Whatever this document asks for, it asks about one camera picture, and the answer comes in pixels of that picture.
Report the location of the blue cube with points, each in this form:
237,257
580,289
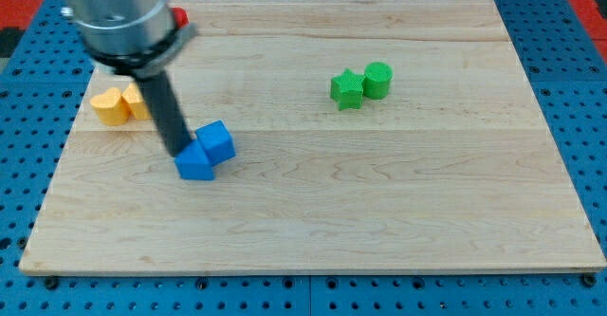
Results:
216,142

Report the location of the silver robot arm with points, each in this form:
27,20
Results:
137,38

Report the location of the blue triangle block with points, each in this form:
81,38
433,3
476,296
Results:
192,163

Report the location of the wooden board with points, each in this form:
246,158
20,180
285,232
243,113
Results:
453,172

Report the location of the green star block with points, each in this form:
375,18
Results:
347,89

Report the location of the green cylinder block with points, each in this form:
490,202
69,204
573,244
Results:
377,80

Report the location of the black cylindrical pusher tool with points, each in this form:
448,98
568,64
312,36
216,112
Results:
161,101

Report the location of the red block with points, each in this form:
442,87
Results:
180,16

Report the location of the yellow pentagon block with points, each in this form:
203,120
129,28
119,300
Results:
135,102

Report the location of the yellow heart block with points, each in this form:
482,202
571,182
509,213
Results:
110,107

